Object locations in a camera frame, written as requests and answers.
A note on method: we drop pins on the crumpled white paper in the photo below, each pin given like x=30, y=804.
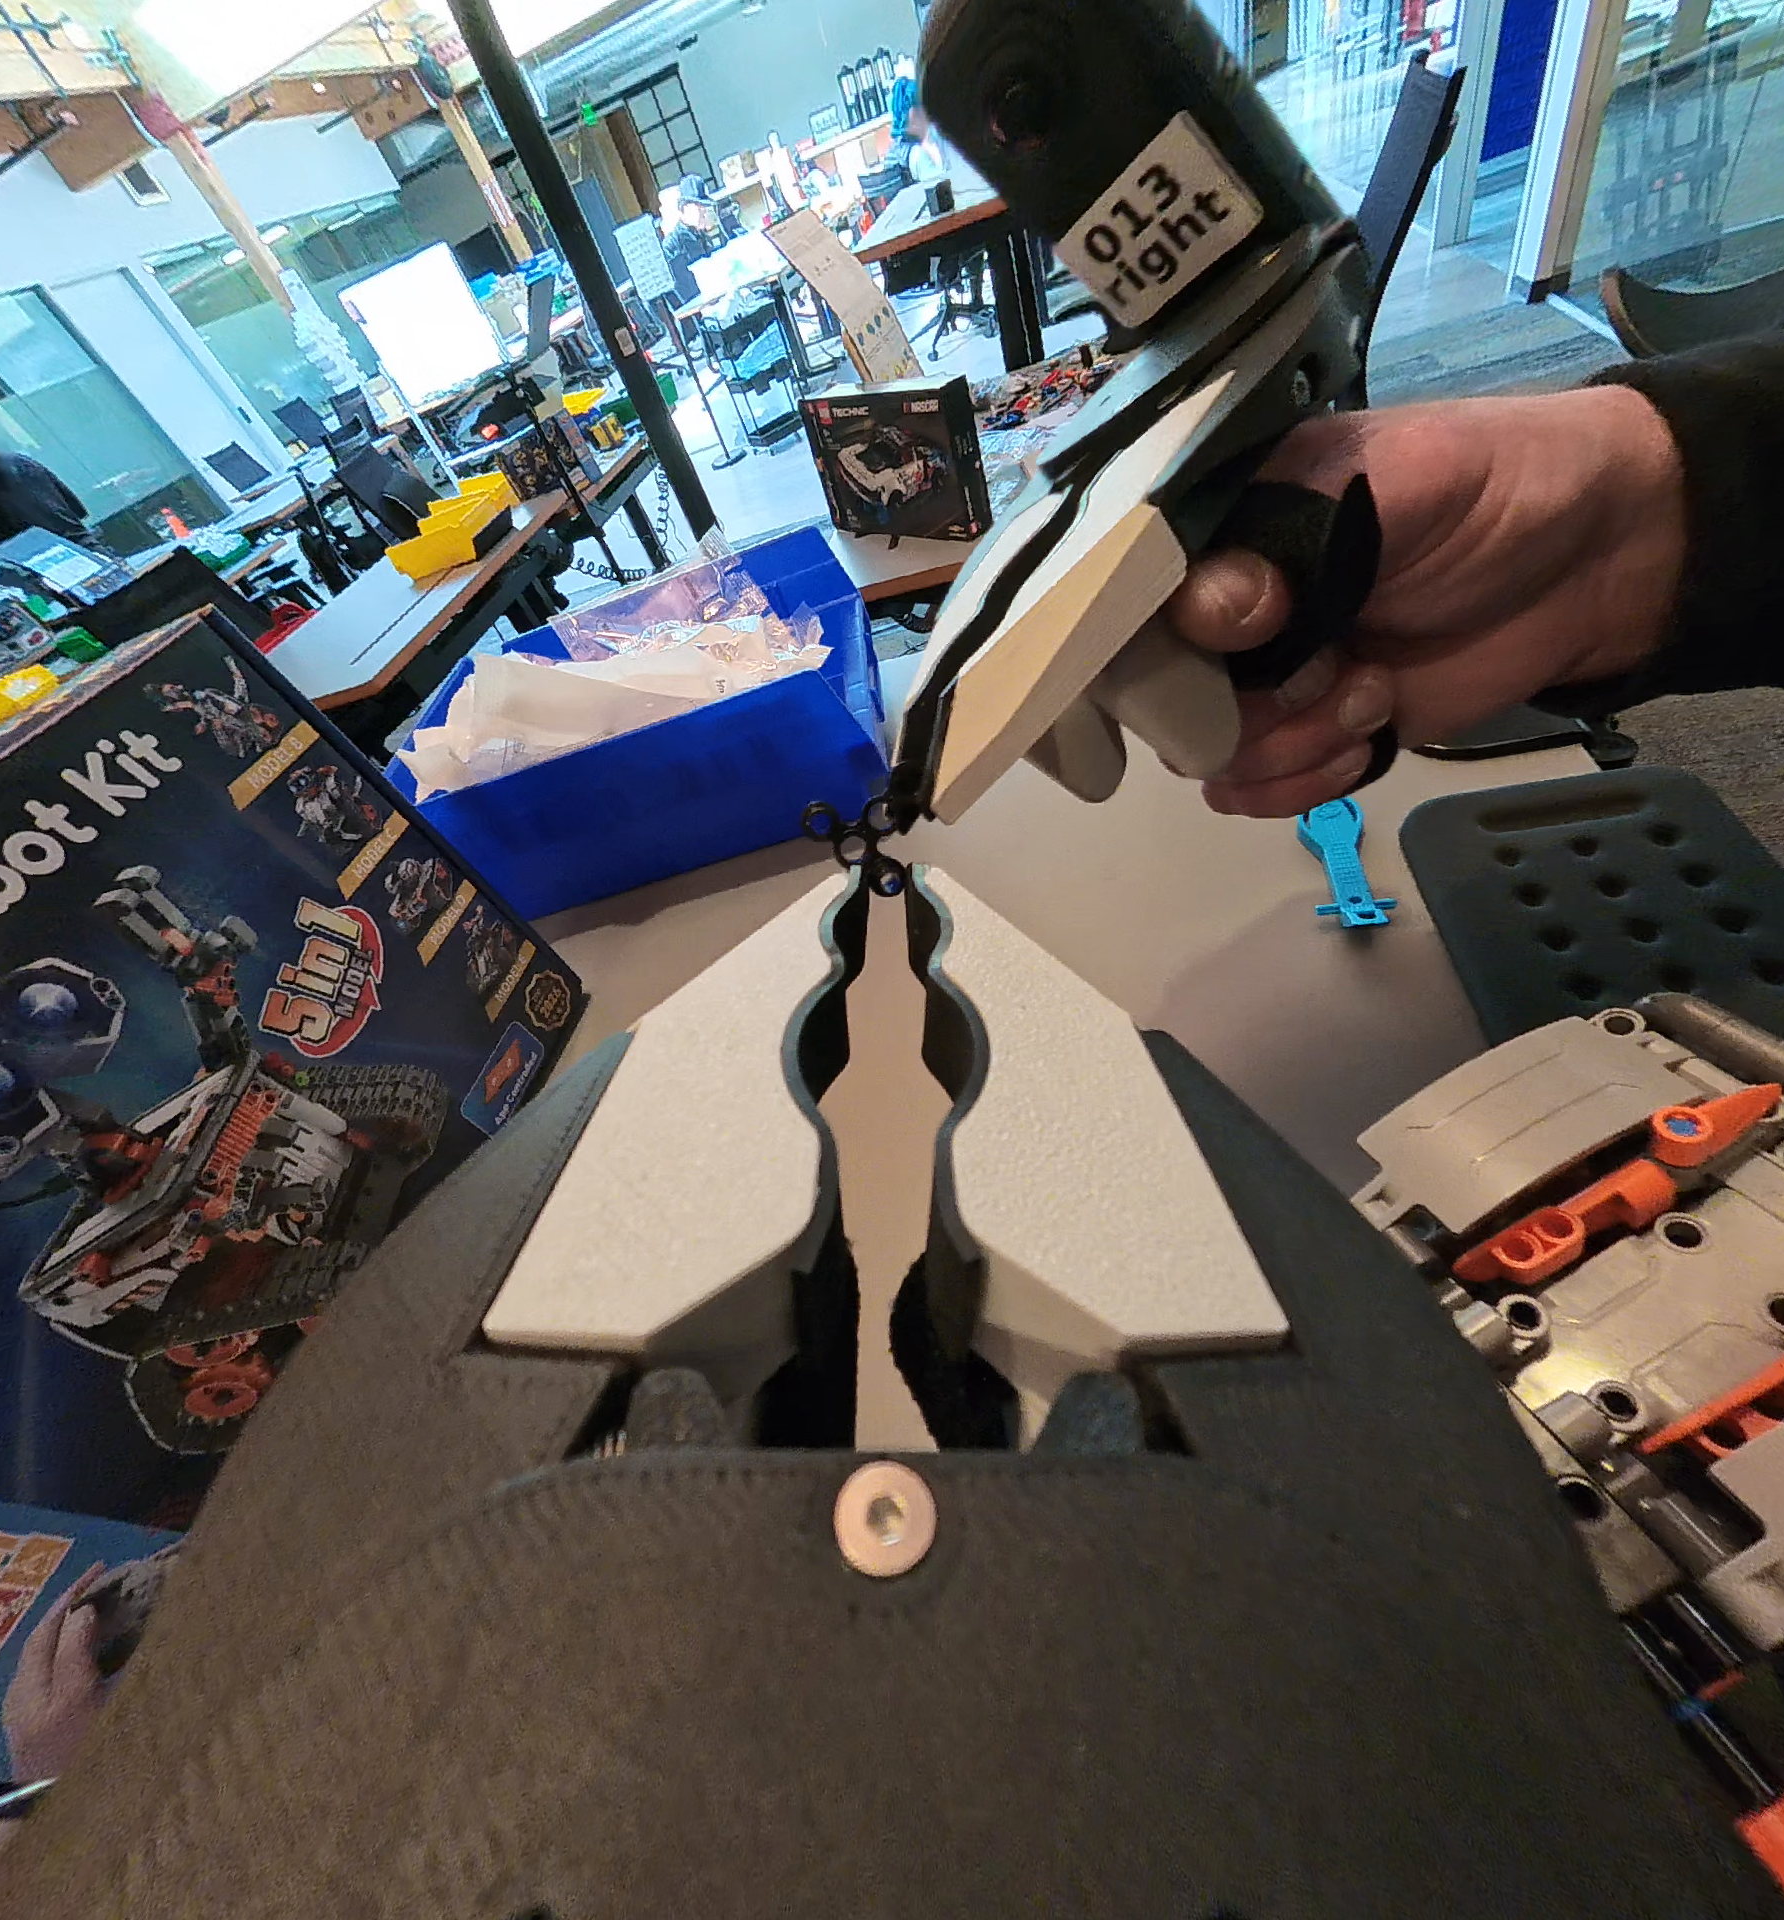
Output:
x=592, y=691

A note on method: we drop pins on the blue storage bin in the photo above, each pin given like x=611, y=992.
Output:
x=682, y=797

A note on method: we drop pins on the person's right forearm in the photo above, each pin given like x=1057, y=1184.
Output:
x=1762, y=511

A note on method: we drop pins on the black car kit box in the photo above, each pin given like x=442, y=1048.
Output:
x=898, y=467

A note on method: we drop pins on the dark perforated tray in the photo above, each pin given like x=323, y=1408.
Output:
x=1613, y=902

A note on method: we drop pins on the yellow storage bins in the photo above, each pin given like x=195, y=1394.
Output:
x=448, y=532

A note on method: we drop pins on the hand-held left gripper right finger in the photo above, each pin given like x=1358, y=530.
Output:
x=1117, y=1203

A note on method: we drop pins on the building kit robot model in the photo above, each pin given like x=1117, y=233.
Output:
x=1613, y=1293

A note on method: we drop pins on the black office chair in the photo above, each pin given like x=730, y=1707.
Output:
x=1402, y=181

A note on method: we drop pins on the blue robot kit box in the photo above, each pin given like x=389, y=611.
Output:
x=172, y=1051

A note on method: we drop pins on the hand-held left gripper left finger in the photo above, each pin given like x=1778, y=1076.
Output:
x=653, y=1203

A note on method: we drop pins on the person's right hand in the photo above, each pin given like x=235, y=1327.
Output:
x=1523, y=572

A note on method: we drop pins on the white sign board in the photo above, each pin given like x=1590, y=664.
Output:
x=841, y=296

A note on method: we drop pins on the long background desk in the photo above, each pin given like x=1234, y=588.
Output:
x=383, y=632

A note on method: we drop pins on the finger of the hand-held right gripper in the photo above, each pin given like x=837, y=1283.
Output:
x=1088, y=572
x=958, y=662

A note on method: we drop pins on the blue plastic pin tool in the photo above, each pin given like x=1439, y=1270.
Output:
x=1343, y=871

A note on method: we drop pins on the black support pole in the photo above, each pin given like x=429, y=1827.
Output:
x=576, y=256

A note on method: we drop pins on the black pin connector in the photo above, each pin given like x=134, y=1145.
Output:
x=871, y=848

